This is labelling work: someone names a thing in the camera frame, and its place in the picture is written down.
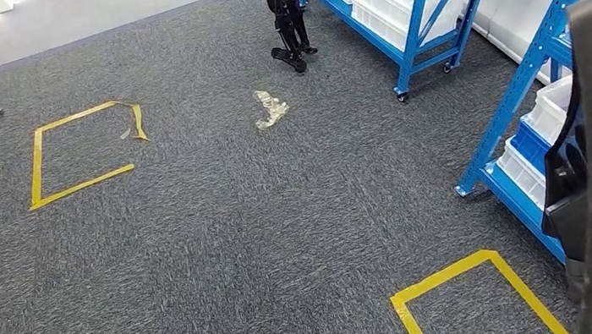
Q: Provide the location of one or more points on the crumpled clear plastic wrap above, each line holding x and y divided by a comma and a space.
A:
271, 109

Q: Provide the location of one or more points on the blue metal shelf rack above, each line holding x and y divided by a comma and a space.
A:
415, 32
522, 81

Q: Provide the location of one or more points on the yellow floor tape square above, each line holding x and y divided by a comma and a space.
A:
36, 169

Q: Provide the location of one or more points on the blue plastic crate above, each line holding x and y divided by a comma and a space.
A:
528, 148

